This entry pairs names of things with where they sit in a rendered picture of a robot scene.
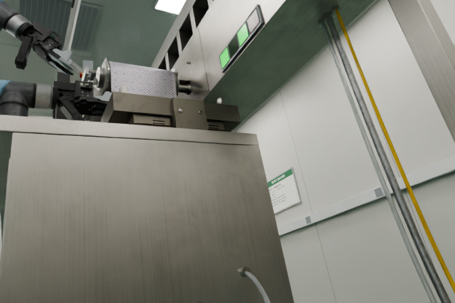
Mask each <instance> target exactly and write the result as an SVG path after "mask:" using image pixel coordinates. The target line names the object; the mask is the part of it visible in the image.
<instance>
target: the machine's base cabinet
mask: <svg viewBox="0 0 455 303"><path fill-rule="evenodd" d="M245 266H247V267H249V268H250V271H251V274H253V275H254V276H255V277H256V278H257V280H258V281H259V282H260V284H261V285H262V287H263V289H264V290H265V292H266V294H267V297H268V298H269V301H270V302H271V303H294V300H293V294H292V291H291V287H290V281H289V278H288V273H287V269H286V263H285V260H284V255H283V251H282V246H281V242H280V236H279V233H278V228H277V224H276V218H275V215H274V209H273V206H272V200H271V197H270V193H269V187H268V184H267V179H266V175H265V170H264V166H263V160H262V157H261V152H260V148H259V146H254V145H230V144H218V143H193V142H181V141H157V140H144V139H119V138H107V137H83V136H70V135H46V134H33V133H12V147H11V156H10V159H9V166H8V174H7V190H6V198H5V213H4V221H3V237H2V245H1V260H0V303H196V302H204V303H265V302H264V300H263V297H262V295H261V294H260V292H259V290H258V288H257V286H256V285H255V284H254V283H253V281H252V280H251V279H250V278H249V277H242V276H241V275H240V269H241V268H242V267H245Z"/></svg>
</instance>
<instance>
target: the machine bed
mask: <svg viewBox="0 0 455 303"><path fill-rule="evenodd" d="M12 133H33V134H46V135H70V136H83V137H107V138H119V139H144V140H157V141H181V142H193V143H218V144H230V145H254V146H259V142H258V139H257V134H252V133H235V132H225V131H208V130H198V129H181V128H171V127H161V126H144V125H134V124H117V123H107V122H90V121H80V120H62V119H53V118H35V117H26V116H8V115H0V219H1V245H2V237H3V221H4V213H5V198H6V190H7V174H8V166H9V159H10V156H11V147H12Z"/></svg>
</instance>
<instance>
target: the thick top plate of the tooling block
mask: <svg viewBox="0 0 455 303"><path fill-rule="evenodd" d="M171 99H172V98H168V97H157V96H151V95H139V94H133V93H122V92H116V91H113V92H112V95H111V96H110V99H109V101H108V104H107V106H106V109H105V110H104V113H103V115H102V118H101V122H107V123H117V124H119V123H121V124H128V123H129V121H130V119H131V117H132V115H133V114H140V115H148V116H163V117H171V118H172V110H171ZM204 108H205V113H206V117H207V120H208V121H216V122H223V124H224V129H225V130H224V131H225V132H231V131H232V130H233V129H234V128H235V127H236V126H237V125H238V124H240V123H241V120H240V114H239V111H238V106H232V105H225V104H220V103H209V102H204Z"/></svg>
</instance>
